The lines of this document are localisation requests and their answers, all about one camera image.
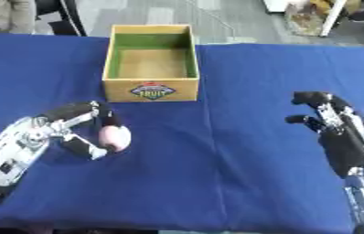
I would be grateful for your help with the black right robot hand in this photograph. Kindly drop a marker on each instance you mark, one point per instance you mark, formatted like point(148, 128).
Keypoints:
point(345, 146)

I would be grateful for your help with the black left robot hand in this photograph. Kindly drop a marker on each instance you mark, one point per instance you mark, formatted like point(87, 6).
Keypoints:
point(73, 111)

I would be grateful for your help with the pink toy peach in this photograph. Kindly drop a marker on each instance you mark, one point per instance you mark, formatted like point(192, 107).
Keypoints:
point(115, 136)

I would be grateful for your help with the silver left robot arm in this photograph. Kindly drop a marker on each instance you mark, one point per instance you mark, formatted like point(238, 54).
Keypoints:
point(9, 158)

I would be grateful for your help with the tan cardboard box green inside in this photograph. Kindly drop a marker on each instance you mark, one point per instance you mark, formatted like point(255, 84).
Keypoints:
point(151, 65)

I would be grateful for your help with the black chair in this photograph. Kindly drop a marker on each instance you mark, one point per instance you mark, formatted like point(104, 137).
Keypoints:
point(62, 16)

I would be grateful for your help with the person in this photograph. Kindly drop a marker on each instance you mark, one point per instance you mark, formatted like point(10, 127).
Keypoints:
point(3, 15)

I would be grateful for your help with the white post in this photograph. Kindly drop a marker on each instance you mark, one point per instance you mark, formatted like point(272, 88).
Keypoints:
point(333, 17)

